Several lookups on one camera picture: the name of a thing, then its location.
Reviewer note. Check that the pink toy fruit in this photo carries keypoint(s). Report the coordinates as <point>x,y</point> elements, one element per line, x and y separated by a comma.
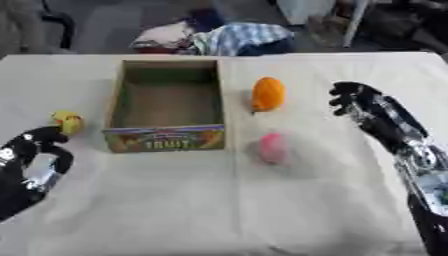
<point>273,148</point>

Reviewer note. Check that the black chair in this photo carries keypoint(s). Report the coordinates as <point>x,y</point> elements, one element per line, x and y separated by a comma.
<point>58,25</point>

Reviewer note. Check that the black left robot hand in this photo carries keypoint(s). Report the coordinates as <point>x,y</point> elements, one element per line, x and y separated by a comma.
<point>23,156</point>

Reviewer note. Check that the dark bag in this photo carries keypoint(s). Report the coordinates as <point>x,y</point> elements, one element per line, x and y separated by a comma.
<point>408,20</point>

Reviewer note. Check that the pile of clothes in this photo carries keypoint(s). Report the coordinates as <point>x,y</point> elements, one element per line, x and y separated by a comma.
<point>216,38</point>

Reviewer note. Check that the yellow toy fruit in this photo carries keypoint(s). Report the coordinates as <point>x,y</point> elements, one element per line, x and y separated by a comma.
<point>69,122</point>

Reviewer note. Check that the tan cardboard box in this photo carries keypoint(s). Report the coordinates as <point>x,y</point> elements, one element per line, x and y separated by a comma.
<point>166,106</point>

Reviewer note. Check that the orange toy fruit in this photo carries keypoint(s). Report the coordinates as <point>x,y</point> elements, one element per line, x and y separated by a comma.
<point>268,94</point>

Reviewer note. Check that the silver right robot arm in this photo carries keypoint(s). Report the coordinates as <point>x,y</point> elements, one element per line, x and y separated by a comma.
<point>429,190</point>

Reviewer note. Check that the white pole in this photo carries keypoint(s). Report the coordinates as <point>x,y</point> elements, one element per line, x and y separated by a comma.
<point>356,21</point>

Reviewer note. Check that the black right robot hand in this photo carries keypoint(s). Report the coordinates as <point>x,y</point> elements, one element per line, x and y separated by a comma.
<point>373,113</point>

